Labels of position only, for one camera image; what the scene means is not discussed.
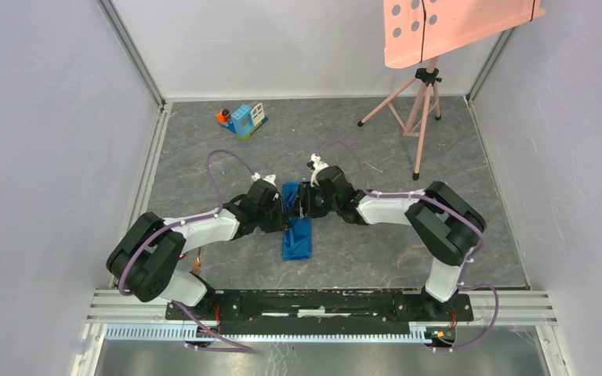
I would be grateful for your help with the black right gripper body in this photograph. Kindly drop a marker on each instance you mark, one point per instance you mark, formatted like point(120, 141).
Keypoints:
point(319, 204)

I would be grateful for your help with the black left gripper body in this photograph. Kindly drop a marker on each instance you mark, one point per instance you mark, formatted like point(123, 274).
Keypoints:
point(272, 219)

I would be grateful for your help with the blue cloth napkin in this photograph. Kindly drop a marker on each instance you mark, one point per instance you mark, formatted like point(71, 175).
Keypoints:
point(297, 238)

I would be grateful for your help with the colourful toy block house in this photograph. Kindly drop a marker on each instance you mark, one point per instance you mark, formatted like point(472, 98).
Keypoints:
point(244, 121)

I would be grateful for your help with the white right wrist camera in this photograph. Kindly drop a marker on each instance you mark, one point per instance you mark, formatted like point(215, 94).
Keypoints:
point(316, 165)

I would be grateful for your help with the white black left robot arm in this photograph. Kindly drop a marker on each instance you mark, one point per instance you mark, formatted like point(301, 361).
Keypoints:
point(144, 261)

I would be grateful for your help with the pink music stand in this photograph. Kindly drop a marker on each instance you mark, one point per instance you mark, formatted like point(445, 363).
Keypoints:
point(418, 33)

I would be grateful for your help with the copper metallic fork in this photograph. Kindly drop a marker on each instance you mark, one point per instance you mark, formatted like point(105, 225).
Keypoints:
point(196, 267)

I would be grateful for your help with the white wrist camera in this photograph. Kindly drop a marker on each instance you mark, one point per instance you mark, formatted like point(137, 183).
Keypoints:
point(316, 165)
point(263, 182)

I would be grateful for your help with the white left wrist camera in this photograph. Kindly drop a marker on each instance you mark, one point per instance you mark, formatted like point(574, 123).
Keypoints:
point(263, 182)

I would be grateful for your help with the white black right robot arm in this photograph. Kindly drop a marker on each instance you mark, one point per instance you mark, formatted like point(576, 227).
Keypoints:
point(451, 230)

